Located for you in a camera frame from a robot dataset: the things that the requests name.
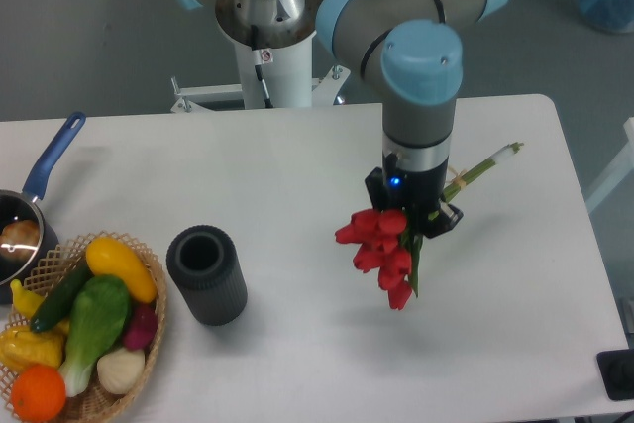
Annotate black device at edge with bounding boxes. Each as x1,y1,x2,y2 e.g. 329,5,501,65
596,349,633,401

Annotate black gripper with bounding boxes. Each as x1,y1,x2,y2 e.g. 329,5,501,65
365,161,464,239

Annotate yellow bumpy gourd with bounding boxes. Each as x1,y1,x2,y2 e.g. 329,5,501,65
1,325,65,373

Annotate woven wicker basket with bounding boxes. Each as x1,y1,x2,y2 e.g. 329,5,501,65
1,231,167,422

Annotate orange fruit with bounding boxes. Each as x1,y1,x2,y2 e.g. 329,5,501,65
10,365,66,422

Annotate red tulip bouquet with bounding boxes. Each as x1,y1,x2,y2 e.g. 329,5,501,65
335,142,523,310

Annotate green bok choy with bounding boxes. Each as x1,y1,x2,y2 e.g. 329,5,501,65
59,275,131,398

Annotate white garlic bulb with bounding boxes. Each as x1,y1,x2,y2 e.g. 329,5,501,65
97,347,145,395

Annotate green cucumber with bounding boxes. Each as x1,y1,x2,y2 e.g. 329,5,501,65
30,261,93,333

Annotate magenta radish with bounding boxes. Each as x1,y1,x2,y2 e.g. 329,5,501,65
122,304,159,351

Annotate browned bread roll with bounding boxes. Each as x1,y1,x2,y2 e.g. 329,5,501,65
1,220,40,263

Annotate yellow banana pepper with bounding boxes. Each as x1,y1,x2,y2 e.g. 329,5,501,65
10,279,45,319

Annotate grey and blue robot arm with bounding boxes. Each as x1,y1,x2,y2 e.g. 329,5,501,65
177,0,508,238

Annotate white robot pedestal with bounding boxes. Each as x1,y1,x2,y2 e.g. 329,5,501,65
170,0,353,114

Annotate white frame at right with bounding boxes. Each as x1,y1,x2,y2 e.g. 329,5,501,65
584,117,633,214

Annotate yellow squash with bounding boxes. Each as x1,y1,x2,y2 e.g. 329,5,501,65
85,237,158,304

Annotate dark grey ribbed vase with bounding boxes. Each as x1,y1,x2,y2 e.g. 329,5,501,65
166,225,248,326

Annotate blue handled saucepan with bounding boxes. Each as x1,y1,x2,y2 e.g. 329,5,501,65
1,112,86,305

